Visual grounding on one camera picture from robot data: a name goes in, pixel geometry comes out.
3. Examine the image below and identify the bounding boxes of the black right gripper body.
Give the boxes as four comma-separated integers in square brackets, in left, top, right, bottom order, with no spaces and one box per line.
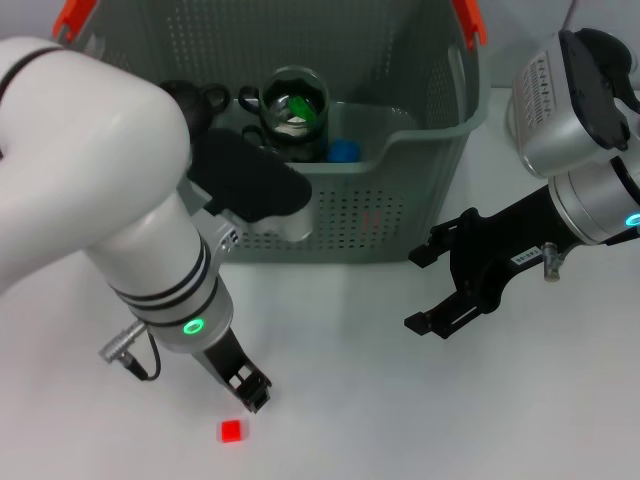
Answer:
[447,186,577,317]

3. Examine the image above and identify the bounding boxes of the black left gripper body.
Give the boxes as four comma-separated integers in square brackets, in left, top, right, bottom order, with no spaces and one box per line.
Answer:
[192,327,254,389]

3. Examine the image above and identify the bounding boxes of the small red square block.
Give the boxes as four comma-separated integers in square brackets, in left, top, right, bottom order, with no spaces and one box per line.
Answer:
[220,418,245,443]

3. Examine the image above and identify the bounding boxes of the blue square block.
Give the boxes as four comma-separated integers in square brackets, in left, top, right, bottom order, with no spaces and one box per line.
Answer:
[328,138,362,164]

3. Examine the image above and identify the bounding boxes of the glass teacup with black sleeve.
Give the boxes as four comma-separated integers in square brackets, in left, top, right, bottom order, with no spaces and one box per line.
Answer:
[238,67,332,149]
[242,124,330,164]

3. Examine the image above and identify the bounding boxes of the clear pinkish long block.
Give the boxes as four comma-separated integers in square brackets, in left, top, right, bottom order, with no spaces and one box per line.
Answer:
[275,114,309,136]

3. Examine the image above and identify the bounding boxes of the green rectangular building block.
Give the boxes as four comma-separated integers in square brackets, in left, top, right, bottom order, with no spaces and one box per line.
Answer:
[288,97,317,124]

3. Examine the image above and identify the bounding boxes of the grey perforated storage bin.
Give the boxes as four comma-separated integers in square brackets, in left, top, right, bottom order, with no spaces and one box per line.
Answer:
[49,0,494,266]

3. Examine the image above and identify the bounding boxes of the black clay teapot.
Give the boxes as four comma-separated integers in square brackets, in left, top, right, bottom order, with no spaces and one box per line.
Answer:
[158,79,233,139]

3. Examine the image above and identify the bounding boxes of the left arm cable with plug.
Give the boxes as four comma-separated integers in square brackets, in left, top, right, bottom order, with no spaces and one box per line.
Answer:
[98,322,162,383]

